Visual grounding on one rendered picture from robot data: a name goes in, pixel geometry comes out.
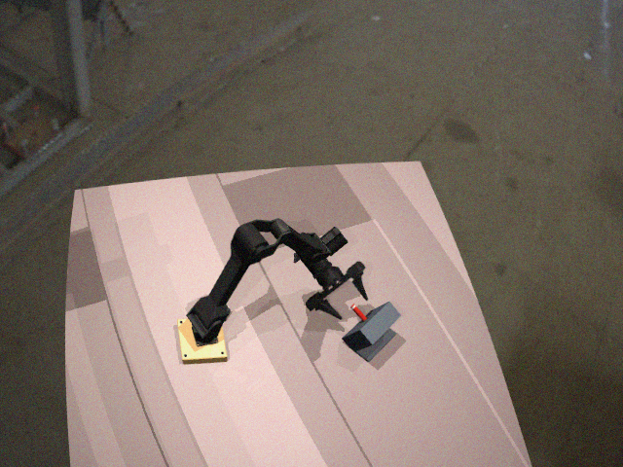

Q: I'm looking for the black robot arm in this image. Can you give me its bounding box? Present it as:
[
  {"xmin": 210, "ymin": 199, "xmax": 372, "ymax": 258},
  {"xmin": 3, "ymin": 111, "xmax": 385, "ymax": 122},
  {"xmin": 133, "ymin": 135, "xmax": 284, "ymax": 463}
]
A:
[{"xmin": 186, "ymin": 218, "xmax": 348, "ymax": 347}]

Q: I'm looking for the dark red peg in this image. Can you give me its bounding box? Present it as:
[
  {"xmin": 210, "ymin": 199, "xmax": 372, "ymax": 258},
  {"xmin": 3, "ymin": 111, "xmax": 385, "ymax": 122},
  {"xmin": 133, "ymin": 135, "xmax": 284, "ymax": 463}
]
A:
[{"xmin": 351, "ymin": 305, "xmax": 366, "ymax": 321}]

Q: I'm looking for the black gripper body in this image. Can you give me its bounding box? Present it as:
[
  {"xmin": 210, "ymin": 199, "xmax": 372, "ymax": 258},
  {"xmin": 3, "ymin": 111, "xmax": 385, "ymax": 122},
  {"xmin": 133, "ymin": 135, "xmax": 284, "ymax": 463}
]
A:
[{"xmin": 306, "ymin": 260, "xmax": 365, "ymax": 311}]

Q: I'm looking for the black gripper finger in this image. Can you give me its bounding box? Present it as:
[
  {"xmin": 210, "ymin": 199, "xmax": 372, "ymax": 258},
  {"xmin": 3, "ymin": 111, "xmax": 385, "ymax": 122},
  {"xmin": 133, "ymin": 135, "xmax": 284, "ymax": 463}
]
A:
[
  {"xmin": 352, "ymin": 272, "xmax": 368, "ymax": 301},
  {"xmin": 315, "ymin": 299, "xmax": 342, "ymax": 320}
]

